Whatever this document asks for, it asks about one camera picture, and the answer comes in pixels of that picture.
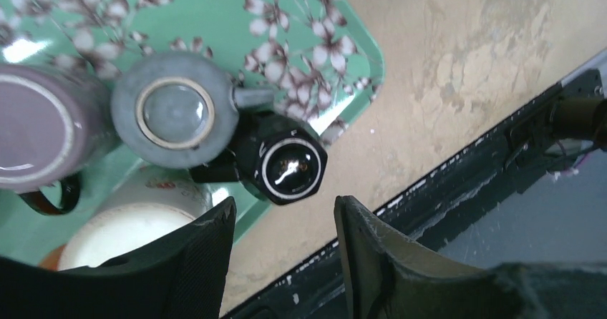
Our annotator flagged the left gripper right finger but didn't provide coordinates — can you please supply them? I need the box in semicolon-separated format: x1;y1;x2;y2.
334;195;606;318

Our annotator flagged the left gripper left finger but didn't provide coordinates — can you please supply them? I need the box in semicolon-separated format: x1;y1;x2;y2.
1;197;236;318

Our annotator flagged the black mug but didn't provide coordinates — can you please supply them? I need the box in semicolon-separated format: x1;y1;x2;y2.
188;111;328;205

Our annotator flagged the grey-blue speckled round mug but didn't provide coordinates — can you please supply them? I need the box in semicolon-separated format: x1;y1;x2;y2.
111;51;276;169

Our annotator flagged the cream mug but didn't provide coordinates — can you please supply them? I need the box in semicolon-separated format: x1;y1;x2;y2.
57;165;213;270

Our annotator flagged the orange mug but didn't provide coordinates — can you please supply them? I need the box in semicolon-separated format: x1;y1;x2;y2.
38;244;66;271

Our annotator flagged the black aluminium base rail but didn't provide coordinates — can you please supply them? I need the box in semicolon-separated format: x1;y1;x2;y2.
227;67;606;318

